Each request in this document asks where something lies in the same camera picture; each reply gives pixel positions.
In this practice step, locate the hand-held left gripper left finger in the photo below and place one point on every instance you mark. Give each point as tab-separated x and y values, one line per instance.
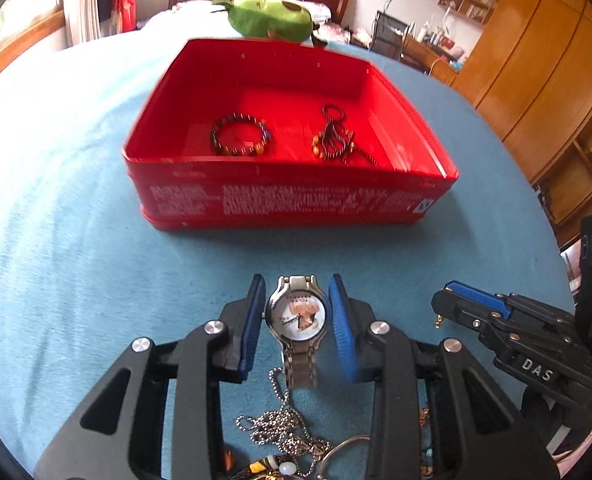
253	332

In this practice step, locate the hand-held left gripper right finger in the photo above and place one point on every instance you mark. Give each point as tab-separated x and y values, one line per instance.
343	332

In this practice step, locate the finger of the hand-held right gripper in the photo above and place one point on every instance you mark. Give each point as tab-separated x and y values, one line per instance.
468	320
476	297

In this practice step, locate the small gold jewelry piece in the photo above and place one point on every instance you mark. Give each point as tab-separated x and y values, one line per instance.
438	321

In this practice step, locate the silver wristwatch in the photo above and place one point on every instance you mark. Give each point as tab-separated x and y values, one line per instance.
296	315

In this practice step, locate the silver bangle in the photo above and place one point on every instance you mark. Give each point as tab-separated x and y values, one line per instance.
343	444

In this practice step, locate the red tin box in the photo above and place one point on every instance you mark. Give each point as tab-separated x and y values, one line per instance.
286	200

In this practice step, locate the white bead pendant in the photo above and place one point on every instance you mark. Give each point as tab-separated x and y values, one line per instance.
287	468

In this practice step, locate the wooden wardrobe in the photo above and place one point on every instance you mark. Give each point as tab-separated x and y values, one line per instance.
541	85

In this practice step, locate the wooden desk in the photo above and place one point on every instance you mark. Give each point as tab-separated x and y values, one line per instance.
426	55

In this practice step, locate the pink floral bedding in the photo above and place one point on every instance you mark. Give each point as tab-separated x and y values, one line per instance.
338	32

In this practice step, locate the green avocado plush toy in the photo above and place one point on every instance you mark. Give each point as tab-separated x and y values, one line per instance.
266	17

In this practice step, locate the white curtain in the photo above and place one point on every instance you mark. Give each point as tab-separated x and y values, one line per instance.
81	0

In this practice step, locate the wooden framed large window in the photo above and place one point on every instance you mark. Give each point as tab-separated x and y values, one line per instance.
20	35

